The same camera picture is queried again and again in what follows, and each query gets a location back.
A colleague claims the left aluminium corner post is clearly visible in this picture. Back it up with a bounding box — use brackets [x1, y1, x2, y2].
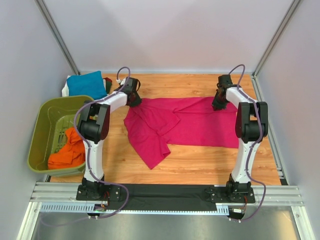
[35, 0, 81, 75]

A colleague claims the folded white t shirt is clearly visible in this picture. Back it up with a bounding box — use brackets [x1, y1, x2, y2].
[61, 83, 69, 97]

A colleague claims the folded blue t shirt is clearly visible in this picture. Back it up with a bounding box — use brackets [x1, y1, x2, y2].
[66, 71, 107, 100]

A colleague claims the aluminium corner post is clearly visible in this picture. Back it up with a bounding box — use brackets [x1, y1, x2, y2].
[252, 0, 303, 78]
[35, 0, 81, 75]

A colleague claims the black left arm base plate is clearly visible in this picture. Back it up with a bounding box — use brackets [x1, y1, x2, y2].
[75, 184, 123, 202]

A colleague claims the folded dark red t shirt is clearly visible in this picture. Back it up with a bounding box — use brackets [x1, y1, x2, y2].
[103, 77, 113, 83]

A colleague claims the black cloth strip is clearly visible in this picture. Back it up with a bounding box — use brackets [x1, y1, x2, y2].
[123, 184, 217, 212]

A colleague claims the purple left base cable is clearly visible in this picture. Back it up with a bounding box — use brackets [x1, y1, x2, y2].
[39, 183, 130, 227]

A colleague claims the right aluminium corner post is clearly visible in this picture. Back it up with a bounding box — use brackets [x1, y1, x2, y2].
[252, 0, 303, 78]

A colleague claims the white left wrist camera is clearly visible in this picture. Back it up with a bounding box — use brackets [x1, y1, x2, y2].
[116, 77, 127, 86]

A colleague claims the slotted grey cable duct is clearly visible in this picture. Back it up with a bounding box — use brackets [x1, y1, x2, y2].
[39, 202, 245, 216]

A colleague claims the orange t shirt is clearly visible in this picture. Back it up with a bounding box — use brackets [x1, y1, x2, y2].
[48, 127, 85, 170]

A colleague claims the folded dark green t shirt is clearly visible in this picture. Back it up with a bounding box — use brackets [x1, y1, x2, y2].
[105, 81, 112, 94]

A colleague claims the aluminium front rail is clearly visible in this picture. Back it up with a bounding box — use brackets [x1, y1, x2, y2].
[31, 182, 304, 207]

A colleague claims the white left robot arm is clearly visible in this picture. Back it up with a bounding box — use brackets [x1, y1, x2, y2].
[75, 77, 142, 201]

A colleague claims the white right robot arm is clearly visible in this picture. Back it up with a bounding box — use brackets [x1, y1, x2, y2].
[211, 74, 269, 202]

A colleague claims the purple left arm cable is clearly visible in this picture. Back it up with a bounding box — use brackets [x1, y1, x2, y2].
[73, 66, 132, 187]

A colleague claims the olive green plastic basket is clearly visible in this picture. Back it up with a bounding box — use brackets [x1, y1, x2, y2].
[27, 95, 93, 177]

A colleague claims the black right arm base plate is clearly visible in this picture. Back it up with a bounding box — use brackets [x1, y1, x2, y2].
[204, 186, 256, 204]

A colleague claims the magenta pink t shirt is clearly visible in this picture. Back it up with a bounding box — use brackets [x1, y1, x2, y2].
[124, 96, 239, 169]

